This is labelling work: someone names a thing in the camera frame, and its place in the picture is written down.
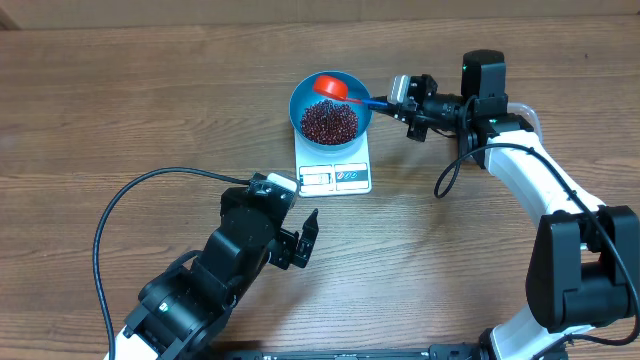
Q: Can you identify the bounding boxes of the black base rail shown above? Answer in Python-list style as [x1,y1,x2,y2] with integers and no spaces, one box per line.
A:
[199,342,494,360]

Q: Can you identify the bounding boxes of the white digital kitchen scale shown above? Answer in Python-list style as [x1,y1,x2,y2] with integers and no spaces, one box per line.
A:
[294,132,373,197]

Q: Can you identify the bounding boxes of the red beans in bowl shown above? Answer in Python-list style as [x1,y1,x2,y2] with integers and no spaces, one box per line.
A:
[300,100,359,145]

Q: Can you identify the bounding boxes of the right black cable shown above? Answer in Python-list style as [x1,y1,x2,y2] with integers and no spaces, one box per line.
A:
[432,94,640,347]

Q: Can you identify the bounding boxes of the black cable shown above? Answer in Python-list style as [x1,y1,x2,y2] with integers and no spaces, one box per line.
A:
[91,166,251,360]
[432,94,640,347]

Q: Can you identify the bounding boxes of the clear plastic container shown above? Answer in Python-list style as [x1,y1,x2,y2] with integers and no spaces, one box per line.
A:
[507,102,544,144]

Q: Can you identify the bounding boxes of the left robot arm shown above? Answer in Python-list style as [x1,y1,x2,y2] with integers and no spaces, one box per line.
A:
[107,185,319,359]

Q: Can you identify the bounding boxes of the left black cable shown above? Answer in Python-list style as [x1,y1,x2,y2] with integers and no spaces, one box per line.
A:
[91,166,251,360]

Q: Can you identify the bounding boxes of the red measuring scoop blue handle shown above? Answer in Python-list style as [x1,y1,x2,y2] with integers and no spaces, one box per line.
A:
[312,75,388,108]

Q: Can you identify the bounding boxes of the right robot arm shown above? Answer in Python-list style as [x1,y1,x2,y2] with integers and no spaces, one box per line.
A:
[371,49,639,359]

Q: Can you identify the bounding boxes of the blue bowl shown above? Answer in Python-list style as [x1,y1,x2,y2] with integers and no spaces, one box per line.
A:
[289,71,373,139]

